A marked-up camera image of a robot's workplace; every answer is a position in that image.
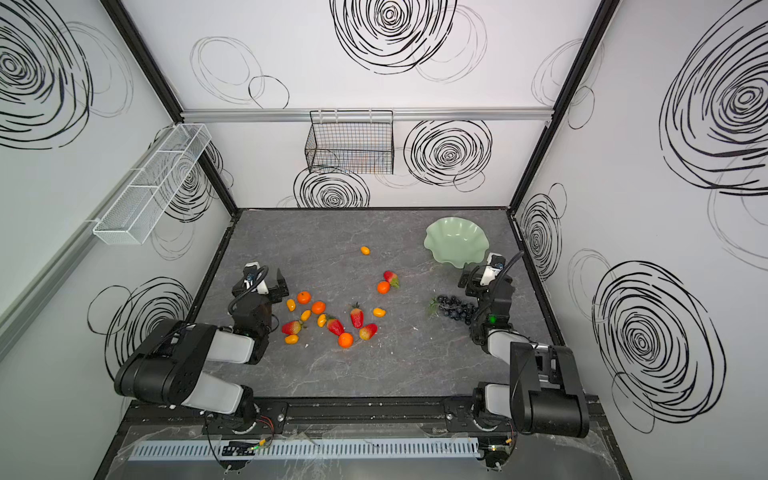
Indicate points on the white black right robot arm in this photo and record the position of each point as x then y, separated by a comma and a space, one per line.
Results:
544, 393

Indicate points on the pale strawberry left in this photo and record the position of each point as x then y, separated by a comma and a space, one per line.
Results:
292, 328

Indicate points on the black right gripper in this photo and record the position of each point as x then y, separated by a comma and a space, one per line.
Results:
486, 287

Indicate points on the white mesh wall shelf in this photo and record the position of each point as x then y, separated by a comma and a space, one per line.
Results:
167, 182

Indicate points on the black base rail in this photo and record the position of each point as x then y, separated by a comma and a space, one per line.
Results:
450, 413

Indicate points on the white slotted cable duct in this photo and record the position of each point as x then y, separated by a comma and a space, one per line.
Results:
303, 449

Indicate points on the red yellow strawberry front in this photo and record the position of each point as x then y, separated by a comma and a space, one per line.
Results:
367, 332

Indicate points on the black wire wall basket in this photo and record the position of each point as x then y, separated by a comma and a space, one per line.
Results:
356, 141

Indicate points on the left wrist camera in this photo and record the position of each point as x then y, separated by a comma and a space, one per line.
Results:
254, 277

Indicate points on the dark fake grape bunch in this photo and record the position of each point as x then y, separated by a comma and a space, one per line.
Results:
453, 307

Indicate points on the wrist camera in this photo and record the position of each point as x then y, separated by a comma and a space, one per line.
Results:
495, 263
254, 277

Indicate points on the small orange far left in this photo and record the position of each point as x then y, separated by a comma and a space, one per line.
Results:
304, 297

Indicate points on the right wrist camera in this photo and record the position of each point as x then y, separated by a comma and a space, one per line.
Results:
495, 263

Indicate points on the small orange front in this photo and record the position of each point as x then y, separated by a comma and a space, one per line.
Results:
345, 340

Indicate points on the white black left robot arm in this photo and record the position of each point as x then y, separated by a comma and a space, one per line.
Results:
167, 368

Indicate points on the green wavy fruit bowl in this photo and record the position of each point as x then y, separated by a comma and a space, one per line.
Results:
456, 241

